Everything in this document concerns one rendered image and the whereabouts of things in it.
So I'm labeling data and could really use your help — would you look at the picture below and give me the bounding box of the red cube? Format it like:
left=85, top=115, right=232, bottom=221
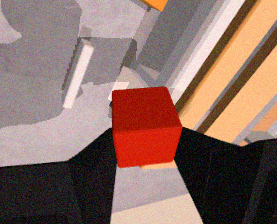
left=111, top=86, right=183, bottom=168

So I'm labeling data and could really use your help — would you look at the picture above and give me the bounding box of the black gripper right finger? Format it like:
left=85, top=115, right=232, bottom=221
left=174, top=127, right=277, bottom=224

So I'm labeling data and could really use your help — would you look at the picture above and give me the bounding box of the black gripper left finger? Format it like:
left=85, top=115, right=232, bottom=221
left=0, top=128, right=117, bottom=224

